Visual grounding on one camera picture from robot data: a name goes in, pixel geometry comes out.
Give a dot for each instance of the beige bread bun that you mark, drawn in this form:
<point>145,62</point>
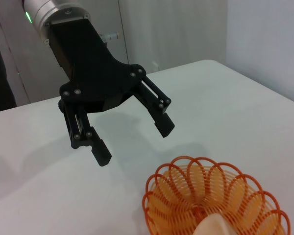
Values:
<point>215,225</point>

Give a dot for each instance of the person in red shirt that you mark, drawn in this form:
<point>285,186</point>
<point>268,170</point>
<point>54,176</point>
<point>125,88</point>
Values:
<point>0,85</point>

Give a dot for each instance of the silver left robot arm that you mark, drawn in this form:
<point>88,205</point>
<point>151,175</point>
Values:
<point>46,12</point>

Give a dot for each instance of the orange woven plastic basket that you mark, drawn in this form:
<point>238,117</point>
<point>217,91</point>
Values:
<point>176,195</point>

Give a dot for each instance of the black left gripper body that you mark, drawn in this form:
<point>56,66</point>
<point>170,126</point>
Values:
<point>88,73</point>

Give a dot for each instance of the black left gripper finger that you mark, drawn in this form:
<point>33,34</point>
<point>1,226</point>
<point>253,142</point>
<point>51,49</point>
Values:
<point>88,137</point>
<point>159,115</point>

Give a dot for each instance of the grey metal cabinet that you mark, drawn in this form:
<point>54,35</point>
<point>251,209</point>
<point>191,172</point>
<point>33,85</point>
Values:
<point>112,14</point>

